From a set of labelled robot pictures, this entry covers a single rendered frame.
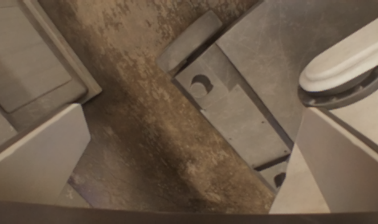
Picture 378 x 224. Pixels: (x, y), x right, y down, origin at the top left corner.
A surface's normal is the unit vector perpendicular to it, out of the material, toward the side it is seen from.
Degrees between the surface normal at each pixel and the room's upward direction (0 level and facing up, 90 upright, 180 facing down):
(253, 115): 0
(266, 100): 0
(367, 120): 90
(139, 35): 0
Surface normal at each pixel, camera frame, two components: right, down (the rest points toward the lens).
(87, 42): -0.25, 0.51
